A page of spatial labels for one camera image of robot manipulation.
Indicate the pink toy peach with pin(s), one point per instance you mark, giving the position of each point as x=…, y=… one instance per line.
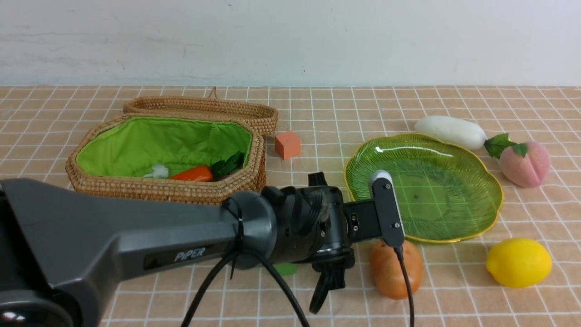
x=525, y=164

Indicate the woven rattan basket lid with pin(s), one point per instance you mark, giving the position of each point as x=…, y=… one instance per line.
x=262, y=118

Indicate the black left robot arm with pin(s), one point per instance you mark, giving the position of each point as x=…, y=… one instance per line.
x=64, y=253

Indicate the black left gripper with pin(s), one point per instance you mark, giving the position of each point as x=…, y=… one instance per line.
x=314, y=226

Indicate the white toy radish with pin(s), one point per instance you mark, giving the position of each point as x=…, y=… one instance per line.
x=462, y=133

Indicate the green leaf-shaped glass plate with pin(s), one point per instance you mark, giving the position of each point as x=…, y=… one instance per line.
x=445, y=193

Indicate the brown toy potato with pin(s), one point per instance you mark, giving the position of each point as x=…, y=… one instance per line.
x=386, y=271

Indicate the green foam cube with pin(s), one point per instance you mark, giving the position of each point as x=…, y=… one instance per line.
x=286, y=269

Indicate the orange toy carrot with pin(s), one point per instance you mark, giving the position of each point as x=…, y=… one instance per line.
x=212, y=173

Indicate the woven rattan basket green lining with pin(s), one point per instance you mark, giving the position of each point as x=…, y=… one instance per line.
x=133, y=156

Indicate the checkered beige tablecloth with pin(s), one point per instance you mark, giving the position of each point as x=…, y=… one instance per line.
x=41, y=125

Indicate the yellow toy lemon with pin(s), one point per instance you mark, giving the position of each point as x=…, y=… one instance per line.
x=518, y=262

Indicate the orange foam cube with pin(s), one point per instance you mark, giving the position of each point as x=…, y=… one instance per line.
x=287, y=145

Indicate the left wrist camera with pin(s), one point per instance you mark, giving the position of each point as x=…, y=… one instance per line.
x=387, y=211

